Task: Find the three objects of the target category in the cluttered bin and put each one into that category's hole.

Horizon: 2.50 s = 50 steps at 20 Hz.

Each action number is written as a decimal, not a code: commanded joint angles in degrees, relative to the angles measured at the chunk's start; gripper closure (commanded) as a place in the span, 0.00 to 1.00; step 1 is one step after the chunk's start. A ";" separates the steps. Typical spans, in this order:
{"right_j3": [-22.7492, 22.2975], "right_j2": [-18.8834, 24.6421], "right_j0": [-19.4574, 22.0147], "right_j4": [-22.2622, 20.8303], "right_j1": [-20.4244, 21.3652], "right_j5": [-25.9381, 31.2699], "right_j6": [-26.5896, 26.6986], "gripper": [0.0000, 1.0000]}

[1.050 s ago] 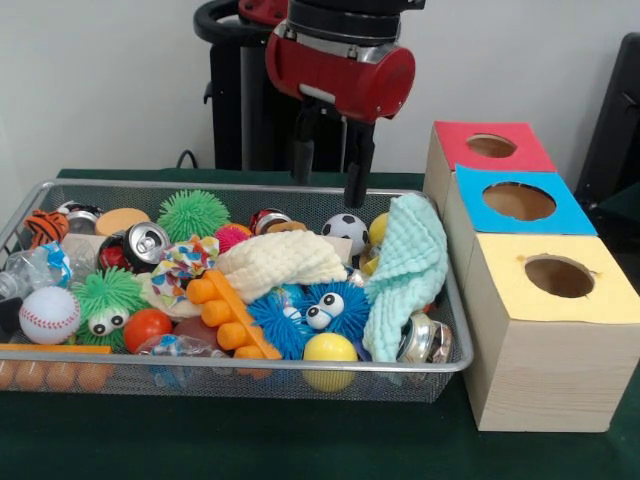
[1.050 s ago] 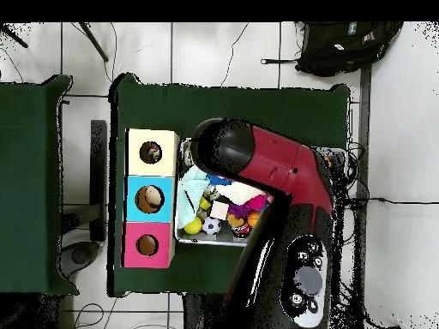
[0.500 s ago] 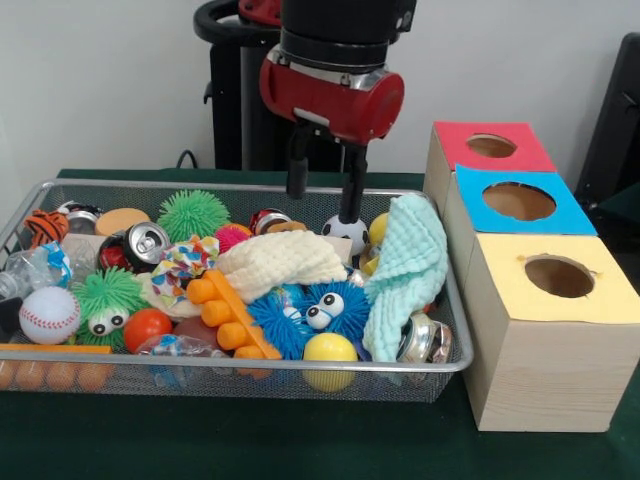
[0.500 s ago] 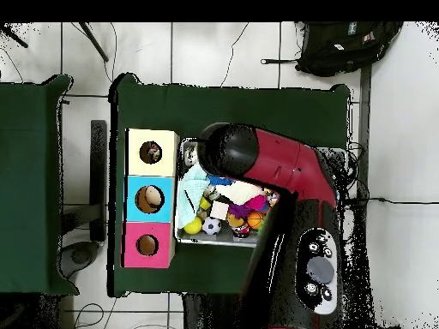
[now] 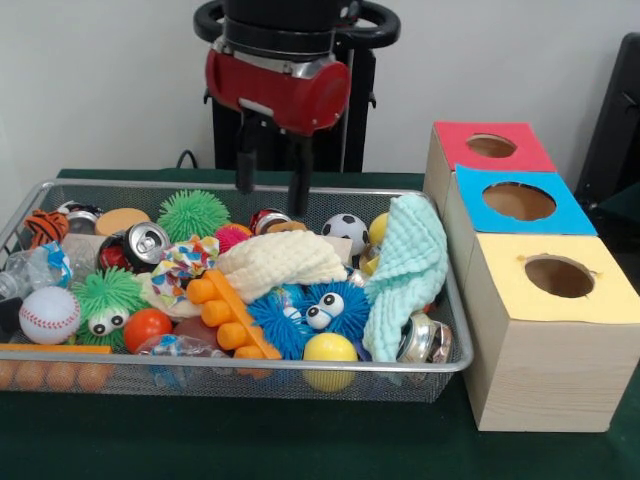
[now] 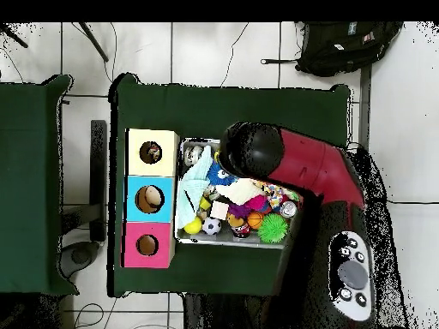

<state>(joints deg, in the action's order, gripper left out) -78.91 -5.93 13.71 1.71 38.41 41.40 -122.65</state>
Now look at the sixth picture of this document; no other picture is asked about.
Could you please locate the polka dot cloth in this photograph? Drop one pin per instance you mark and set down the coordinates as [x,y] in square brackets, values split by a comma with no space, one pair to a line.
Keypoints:
[274,197]
[154,150]

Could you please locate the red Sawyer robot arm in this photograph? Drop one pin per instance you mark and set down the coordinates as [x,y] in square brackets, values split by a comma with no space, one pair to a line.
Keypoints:
[308,164]

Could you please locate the shallow clear mesh bin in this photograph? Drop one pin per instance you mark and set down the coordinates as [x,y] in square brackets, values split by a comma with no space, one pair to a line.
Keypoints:
[223,238]

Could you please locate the wooden box with three holes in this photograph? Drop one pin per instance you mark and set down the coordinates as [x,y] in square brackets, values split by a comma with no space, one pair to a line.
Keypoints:
[164,164]

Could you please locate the blue spiky toy with eyes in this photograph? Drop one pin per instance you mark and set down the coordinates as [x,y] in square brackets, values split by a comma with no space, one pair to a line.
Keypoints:
[214,174]

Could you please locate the cream knitted cloth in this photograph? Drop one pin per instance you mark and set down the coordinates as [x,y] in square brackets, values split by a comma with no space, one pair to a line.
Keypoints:
[240,192]

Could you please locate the mint green knitted cloth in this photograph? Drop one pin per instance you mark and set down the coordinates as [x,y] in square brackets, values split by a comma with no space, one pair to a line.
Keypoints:
[192,185]

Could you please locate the green spiky ball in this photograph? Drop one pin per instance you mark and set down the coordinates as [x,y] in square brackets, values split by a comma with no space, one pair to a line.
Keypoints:
[273,228]

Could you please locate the dark green tablecloth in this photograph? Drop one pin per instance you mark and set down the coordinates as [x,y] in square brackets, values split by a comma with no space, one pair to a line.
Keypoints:
[205,106]
[27,171]

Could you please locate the black upright panel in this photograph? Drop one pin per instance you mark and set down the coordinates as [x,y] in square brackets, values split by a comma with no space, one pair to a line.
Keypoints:
[98,154]

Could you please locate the grey stand base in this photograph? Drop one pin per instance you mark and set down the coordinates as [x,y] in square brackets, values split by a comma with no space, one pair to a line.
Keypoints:
[80,257]

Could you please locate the black backpack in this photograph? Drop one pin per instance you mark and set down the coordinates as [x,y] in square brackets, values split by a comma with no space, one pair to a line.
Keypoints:
[343,48]

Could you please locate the black tripod leg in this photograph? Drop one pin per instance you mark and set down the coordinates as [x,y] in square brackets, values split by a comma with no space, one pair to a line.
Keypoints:
[15,37]
[94,43]

